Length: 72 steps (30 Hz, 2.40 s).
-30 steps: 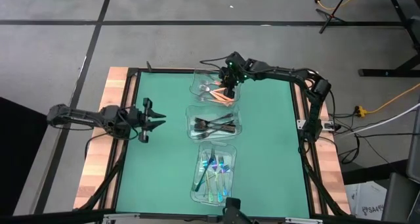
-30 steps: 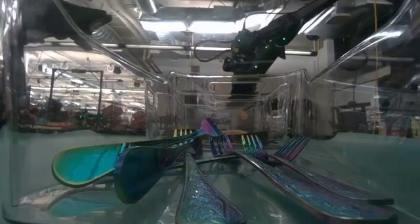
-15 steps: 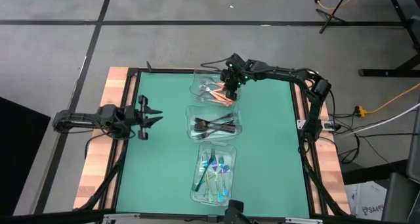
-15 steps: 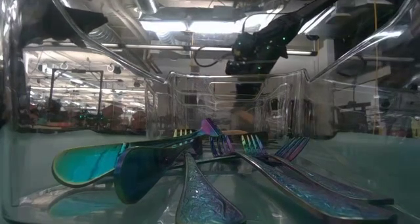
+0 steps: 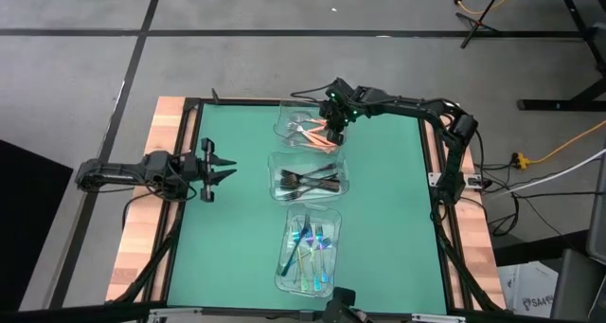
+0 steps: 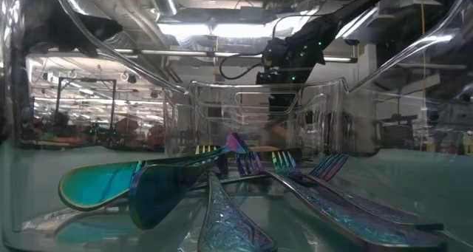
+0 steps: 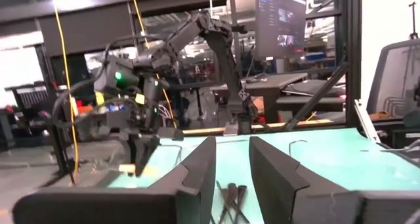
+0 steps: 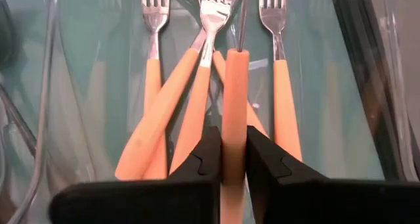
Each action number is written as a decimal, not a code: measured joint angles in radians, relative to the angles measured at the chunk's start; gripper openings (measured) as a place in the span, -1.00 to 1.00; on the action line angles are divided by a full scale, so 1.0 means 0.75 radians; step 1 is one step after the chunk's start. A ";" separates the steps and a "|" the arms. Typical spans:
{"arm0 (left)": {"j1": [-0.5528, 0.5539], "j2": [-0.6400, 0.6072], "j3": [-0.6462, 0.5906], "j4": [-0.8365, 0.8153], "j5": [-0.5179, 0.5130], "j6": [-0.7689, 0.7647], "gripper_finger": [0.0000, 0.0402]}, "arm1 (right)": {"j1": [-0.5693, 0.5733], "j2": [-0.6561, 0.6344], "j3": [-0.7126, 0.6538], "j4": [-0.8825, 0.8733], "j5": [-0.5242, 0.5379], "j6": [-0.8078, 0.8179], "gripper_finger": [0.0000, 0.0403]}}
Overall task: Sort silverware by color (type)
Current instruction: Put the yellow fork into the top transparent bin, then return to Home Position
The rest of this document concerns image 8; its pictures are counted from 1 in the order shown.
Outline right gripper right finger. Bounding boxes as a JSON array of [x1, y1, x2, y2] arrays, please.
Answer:
[[245, 125, 420, 224]]

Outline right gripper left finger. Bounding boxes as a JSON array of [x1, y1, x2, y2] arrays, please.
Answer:
[[48, 125, 222, 224]]

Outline wooden handled utensil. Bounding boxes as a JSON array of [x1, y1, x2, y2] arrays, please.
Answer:
[[114, 28, 207, 181], [219, 0, 252, 224], [212, 50, 270, 139]]

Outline clear plastic bin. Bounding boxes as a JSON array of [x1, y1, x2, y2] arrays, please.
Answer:
[[6, 0, 420, 224]]

